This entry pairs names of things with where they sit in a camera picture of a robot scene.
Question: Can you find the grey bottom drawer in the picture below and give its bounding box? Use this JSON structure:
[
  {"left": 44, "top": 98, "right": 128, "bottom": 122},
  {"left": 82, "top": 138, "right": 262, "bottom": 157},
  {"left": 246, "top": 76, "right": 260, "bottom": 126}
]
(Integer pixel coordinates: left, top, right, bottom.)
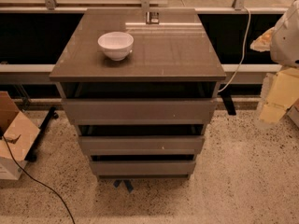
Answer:
[{"left": 90, "top": 161, "right": 195, "bottom": 175}]

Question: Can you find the black floor cable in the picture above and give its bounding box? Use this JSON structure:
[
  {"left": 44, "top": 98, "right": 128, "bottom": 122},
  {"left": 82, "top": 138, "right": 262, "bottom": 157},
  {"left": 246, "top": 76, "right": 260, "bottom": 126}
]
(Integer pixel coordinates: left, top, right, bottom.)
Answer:
[{"left": 0, "top": 128, "right": 77, "bottom": 224}]

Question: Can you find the grey drawer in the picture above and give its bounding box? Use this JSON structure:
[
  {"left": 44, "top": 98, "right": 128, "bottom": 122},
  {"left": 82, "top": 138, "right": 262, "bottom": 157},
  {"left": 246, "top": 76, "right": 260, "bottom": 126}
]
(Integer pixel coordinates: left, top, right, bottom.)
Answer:
[
  {"left": 62, "top": 99, "right": 216, "bottom": 125},
  {"left": 90, "top": 161, "right": 195, "bottom": 175},
  {"left": 78, "top": 135, "right": 205, "bottom": 155}
]

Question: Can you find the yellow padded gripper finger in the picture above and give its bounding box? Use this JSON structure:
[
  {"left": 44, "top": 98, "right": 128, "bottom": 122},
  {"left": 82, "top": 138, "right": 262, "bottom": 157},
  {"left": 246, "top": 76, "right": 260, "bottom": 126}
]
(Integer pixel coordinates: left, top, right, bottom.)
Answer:
[{"left": 259, "top": 68, "right": 299, "bottom": 124}]

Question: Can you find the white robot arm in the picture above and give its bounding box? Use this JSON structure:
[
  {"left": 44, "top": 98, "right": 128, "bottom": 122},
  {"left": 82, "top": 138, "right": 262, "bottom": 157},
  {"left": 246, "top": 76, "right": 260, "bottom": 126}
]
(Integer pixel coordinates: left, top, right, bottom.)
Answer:
[{"left": 250, "top": 0, "right": 299, "bottom": 124}]

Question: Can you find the black stand leg left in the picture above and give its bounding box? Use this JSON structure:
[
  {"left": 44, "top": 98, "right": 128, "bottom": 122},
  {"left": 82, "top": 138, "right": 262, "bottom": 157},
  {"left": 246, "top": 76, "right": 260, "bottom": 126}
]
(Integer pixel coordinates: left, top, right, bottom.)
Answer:
[{"left": 25, "top": 106, "right": 59, "bottom": 162}]

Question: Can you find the black stand leg right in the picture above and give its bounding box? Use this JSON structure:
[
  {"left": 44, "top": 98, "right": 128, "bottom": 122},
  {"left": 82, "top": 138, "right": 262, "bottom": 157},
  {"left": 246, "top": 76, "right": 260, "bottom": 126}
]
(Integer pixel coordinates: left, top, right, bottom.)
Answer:
[{"left": 220, "top": 88, "right": 236, "bottom": 116}]

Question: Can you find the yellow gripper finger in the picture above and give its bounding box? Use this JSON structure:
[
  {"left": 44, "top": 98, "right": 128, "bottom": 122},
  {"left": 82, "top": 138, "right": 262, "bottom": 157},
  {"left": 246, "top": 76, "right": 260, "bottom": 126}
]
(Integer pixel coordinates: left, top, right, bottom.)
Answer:
[{"left": 250, "top": 28, "right": 274, "bottom": 52}]

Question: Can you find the black stand leg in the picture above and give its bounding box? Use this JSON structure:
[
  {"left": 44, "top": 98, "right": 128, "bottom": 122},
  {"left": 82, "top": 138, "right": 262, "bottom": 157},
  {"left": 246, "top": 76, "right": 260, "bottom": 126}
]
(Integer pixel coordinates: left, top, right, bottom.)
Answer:
[
  {"left": 220, "top": 88, "right": 236, "bottom": 116},
  {"left": 25, "top": 106, "right": 59, "bottom": 162}
]

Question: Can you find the open cardboard box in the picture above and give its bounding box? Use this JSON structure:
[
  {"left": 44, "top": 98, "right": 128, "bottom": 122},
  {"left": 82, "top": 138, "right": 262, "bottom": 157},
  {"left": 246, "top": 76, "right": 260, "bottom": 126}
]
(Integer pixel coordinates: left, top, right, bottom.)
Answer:
[{"left": 0, "top": 91, "right": 39, "bottom": 180}]

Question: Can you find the metal window railing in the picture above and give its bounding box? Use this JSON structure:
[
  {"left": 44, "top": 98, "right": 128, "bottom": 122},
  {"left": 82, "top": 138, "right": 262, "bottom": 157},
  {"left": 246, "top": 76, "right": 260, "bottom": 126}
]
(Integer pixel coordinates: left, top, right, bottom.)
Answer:
[{"left": 0, "top": 0, "right": 299, "bottom": 86}]

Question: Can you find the cardboard box at right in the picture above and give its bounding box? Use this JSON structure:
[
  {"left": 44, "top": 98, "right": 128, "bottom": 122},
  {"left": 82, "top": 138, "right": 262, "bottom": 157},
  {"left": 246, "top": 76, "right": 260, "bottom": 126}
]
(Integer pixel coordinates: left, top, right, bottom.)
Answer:
[{"left": 287, "top": 99, "right": 299, "bottom": 128}]

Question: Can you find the grey top drawer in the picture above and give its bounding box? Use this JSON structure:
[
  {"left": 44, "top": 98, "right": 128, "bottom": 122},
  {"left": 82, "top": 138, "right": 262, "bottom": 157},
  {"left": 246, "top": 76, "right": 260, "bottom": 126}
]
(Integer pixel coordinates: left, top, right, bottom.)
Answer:
[{"left": 62, "top": 99, "right": 216, "bottom": 125}]

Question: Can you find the white ceramic bowl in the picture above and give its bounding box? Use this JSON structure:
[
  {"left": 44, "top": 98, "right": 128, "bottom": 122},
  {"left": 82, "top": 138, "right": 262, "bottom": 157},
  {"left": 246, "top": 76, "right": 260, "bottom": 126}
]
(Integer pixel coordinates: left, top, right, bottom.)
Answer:
[{"left": 98, "top": 32, "right": 134, "bottom": 61}]

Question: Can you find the grey drawer cabinet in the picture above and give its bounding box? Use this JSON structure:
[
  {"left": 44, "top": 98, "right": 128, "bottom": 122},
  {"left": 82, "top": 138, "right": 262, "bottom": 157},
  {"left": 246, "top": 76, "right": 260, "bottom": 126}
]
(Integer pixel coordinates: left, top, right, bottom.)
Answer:
[{"left": 50, "top": 9, "right": 225, "bottom": 185}]

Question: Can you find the grey middle drawer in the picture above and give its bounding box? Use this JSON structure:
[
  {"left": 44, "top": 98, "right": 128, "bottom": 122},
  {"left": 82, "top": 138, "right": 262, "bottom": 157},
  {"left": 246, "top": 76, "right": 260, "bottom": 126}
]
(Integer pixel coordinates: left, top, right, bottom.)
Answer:
[{"left": 78, "top": 135, "right": 205, "bottom": 155}]

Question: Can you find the white hanging cable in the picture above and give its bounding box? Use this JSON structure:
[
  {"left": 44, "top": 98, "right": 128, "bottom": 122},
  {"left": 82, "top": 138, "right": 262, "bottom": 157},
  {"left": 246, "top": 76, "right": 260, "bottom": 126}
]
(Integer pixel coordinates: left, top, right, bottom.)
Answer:
[{"left": 218, "top": 7, "right": 252, "bottom": 94}]

